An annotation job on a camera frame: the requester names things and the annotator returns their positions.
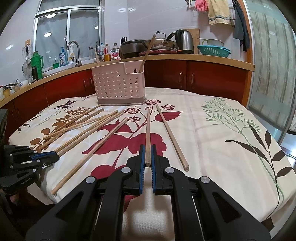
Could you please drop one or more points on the sliding glass window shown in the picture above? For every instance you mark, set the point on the sliding glass window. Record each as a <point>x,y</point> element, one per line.
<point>57,23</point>

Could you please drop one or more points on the floral white tablecloth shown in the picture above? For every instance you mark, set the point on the floral white tablecloth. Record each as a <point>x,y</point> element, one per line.
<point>218,137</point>

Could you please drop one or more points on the white plastic jug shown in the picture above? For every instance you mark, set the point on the white plastic jug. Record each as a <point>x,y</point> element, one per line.
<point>213,42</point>

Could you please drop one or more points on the hanging wire strainer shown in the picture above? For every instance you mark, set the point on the hanging wire strainer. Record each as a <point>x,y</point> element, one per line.
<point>26,67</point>

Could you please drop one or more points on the pink rubber glove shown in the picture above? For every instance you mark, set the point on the pink rubber glove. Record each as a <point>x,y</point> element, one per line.
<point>201,5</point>

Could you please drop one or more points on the pink perforated utensil holder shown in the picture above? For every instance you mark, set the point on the pink perforated utensil holder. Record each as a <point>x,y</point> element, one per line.
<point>119,83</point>

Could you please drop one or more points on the small green soap bottle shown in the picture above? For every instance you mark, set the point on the small green soap bottle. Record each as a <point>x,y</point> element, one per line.
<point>56,63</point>

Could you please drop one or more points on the glass sliding door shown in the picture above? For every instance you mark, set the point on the glass sliding door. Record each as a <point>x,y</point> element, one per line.
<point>272,95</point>

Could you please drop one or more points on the teal plastic colander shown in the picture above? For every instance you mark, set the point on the teal plastic colander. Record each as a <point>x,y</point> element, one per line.
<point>212,50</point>

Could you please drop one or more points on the wooden cutting board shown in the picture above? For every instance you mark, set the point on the wooden cutting board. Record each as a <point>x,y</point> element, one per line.
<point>195,35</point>

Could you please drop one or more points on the white spray cleaner bottle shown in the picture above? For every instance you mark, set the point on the white spray cleaner bottle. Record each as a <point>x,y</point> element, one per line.
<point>71,54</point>

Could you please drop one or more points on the green thermos flask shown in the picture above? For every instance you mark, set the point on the green thermos flask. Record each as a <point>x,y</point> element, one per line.
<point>38,62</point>

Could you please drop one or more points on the red induction cooktop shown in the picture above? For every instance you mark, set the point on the red induction cooktop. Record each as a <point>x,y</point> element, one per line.
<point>162,51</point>

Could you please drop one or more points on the knife block with knives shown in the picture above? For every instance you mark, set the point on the knife block with knives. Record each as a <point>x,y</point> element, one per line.
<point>122,40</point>

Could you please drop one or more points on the steel wok with lid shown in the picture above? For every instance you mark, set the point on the steel wok with lid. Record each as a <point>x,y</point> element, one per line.
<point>162,41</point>

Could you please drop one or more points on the blue dish soap bottle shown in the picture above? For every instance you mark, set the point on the blue dish soap bottle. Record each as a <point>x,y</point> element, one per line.
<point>63,58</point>

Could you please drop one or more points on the dark grey hanging cloth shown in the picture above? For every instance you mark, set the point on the dark grey hanging cloth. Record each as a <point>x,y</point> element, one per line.
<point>240,29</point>

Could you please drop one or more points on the stainless electric kettle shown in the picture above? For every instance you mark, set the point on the stainless electric kettle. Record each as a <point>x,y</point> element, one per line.
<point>184,41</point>

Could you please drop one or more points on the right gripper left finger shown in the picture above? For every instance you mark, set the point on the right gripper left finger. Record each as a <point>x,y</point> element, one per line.
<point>94,209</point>

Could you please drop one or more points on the yellow hanging towel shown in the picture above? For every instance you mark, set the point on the yellow hanging towel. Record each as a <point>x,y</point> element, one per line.
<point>219,12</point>

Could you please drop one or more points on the red white snack bag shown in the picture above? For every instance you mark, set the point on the red white snack bag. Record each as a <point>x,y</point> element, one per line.
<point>115,54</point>

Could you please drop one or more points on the white blue patterned bowl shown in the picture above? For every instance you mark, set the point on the white blue patterned bowl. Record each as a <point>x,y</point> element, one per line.
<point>23,84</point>

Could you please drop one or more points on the red kitchen cabinets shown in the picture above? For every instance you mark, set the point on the red kitchen cabinets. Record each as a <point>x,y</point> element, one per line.
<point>222,78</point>

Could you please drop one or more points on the cooking oil bottle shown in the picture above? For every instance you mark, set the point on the cooking oil bottle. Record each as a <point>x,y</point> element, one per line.
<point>106,53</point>

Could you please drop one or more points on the black slim flask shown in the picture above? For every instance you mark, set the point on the black slim flask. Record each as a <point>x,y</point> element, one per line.
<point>35,74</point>

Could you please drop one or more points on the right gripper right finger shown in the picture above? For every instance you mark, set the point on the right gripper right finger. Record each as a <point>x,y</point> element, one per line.
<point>202,210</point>

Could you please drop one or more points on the black rice cooker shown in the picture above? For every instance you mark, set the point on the black rice cooker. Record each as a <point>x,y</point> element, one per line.
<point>132,48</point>

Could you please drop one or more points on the chrome sink faucet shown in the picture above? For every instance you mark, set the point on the chrome sink faucet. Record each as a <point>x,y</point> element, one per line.
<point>78,62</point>

